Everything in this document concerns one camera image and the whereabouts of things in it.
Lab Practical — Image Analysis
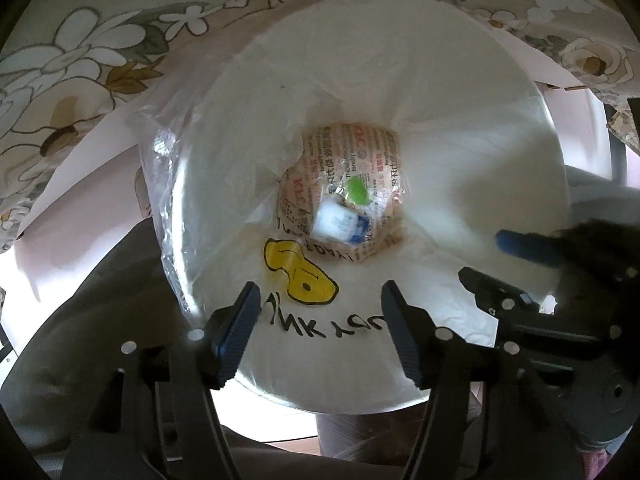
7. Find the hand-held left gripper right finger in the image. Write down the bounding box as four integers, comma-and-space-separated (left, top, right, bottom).
381, 280, 583, 480

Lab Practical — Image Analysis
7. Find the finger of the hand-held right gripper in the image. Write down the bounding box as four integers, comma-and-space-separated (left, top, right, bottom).
457, 266, 556, 326
494, 217, 640, 281

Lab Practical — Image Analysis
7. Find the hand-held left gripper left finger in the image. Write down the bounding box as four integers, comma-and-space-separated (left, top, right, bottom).
60, 281, 262, 480

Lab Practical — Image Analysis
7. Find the small white blue carton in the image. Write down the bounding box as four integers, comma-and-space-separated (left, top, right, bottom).
311, 200, 373, 246

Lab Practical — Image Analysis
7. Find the white plastic-wrapped paper roll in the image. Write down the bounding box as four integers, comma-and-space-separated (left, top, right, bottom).
137, 0, 576, 443

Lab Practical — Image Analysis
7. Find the pink clothing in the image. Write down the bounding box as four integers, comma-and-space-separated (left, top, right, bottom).
577, 452, 626, 480

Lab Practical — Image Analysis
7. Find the small green scrap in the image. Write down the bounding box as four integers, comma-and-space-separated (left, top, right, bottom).
345, 176, 371, 206

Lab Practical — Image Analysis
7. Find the printed paper food wrapper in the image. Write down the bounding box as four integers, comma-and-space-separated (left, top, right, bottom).
276, 121, 405, 264

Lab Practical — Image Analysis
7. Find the floral bedsheet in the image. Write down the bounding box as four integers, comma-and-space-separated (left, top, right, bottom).
0, 0, 640, 256

